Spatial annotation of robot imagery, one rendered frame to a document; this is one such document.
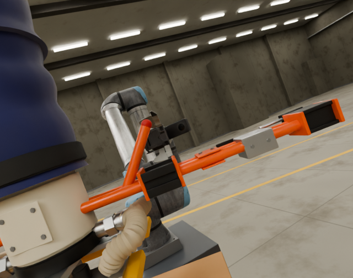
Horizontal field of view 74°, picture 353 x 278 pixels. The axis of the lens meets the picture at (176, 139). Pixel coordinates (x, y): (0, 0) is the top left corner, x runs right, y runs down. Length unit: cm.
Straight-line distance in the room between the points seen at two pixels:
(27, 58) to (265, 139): 50
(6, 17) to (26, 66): 9
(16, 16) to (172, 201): 100
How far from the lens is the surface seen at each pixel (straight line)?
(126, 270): 46
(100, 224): 54
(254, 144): 51
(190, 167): 48
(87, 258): 64
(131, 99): 134
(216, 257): 76
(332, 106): 59
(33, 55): 58
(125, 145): 103
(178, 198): 128
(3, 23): 56
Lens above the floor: 132
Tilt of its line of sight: 2 degrees down
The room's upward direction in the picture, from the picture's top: 21 degrees counter-clockwise
